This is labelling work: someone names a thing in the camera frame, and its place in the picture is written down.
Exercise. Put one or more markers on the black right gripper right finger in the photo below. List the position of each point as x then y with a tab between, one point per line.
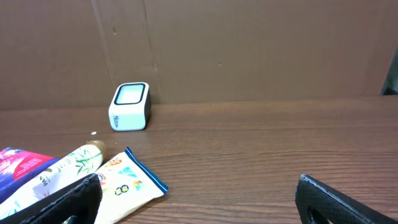
317	202

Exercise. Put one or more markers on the white barcode scanner stand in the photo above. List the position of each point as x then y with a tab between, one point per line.
130	107

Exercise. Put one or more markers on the yellow blue snack bag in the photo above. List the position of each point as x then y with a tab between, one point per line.
127	184

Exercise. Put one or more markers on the pink purple sanitary pad pack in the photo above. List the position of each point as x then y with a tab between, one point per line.
18	167

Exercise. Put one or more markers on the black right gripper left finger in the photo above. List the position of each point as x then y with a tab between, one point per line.
76	203

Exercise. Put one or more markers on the dark object at wall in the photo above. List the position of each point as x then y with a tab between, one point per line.
390	84

